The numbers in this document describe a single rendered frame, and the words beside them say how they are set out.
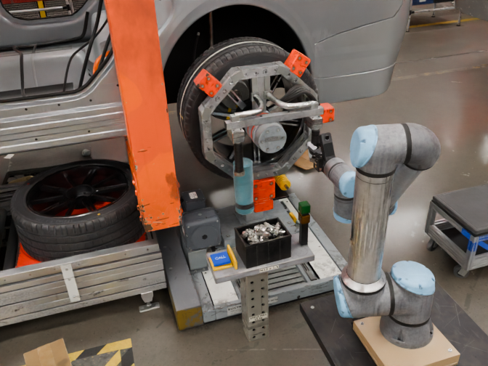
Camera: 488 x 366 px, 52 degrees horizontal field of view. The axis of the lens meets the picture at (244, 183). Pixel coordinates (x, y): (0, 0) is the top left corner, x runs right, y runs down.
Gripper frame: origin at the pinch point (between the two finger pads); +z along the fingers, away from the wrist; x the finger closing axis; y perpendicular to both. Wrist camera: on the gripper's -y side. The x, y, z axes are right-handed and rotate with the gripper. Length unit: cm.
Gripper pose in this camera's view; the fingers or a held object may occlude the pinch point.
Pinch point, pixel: (313, 141)
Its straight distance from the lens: 216.3
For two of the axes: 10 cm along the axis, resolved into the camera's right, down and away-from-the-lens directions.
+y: 0.4, 8.6, 5.1
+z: -2.9, -4.8, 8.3
